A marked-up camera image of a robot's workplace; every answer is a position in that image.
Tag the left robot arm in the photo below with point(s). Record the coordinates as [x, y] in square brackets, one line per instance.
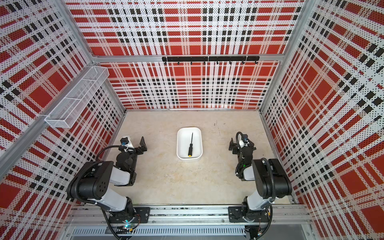
[114, 165]

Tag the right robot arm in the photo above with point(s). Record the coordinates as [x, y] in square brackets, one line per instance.
[269, 176]

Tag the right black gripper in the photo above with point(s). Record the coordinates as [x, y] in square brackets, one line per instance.
[235, 145]

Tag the black yellow screwdriver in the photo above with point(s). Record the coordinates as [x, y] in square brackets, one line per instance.
[190, 152]

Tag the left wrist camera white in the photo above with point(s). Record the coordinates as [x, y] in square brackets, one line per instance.
[126, 142]

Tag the black hook rail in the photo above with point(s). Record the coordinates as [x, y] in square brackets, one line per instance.
[212, 59]

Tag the white wire mesh shelf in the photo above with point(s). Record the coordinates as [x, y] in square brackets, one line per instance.
[69, 109]

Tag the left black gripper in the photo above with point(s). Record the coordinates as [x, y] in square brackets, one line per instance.
[143, 146]

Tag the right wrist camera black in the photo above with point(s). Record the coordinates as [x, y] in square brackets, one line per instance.
[242, 139]

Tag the white plastic bin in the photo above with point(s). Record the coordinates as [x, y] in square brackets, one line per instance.
[183, 142]

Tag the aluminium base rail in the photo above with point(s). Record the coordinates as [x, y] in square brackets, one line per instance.
[167, 221]

